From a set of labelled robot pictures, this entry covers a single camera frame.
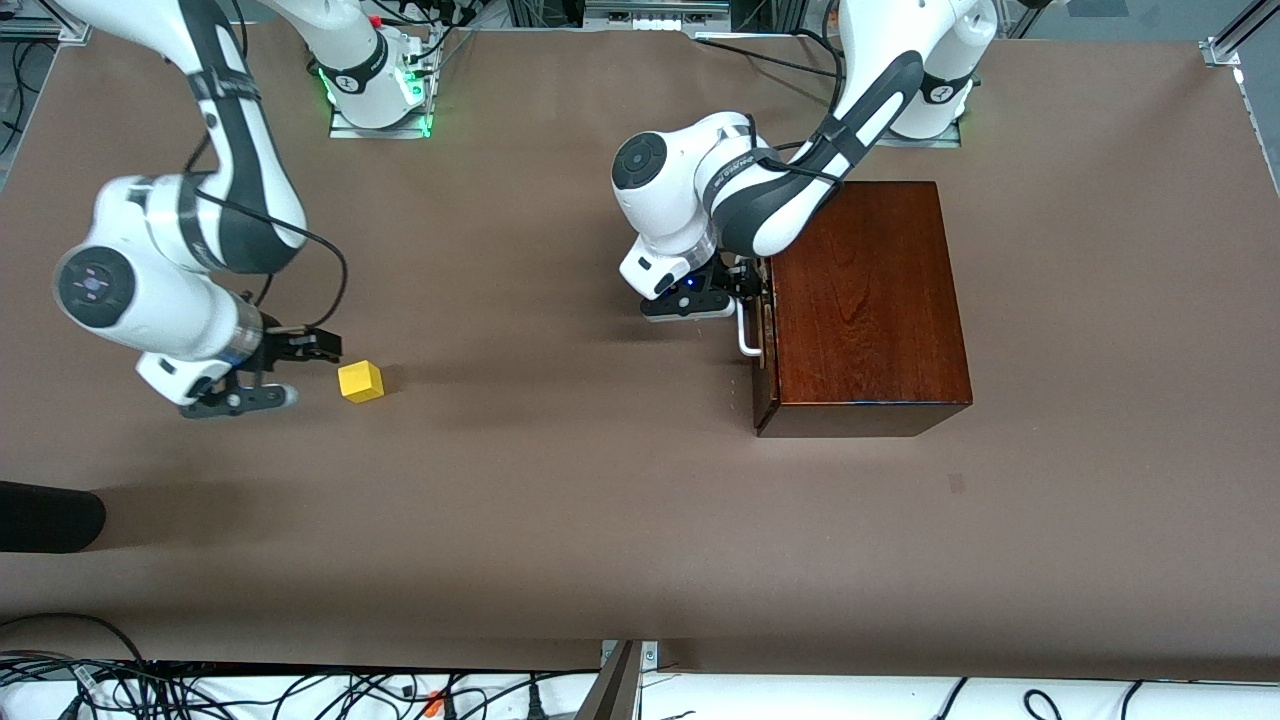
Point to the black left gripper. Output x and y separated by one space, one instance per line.
727 277

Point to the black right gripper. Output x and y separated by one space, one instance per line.
281 346

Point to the yellow wooden block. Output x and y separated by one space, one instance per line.
360 383

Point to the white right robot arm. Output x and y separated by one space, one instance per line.
150 290

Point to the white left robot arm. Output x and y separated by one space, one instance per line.
680 170

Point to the dark brown wooden cabinet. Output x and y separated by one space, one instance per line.
870 310

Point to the grey power strip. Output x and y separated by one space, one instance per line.
655 22

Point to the black cylindrical object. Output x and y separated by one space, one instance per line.
45 517

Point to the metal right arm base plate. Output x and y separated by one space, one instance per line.
345 130

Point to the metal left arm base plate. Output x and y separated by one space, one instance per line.
940 142

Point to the aluminium frame profile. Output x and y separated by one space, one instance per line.
30 32
1225 45

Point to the metal mount post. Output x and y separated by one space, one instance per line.
615 690

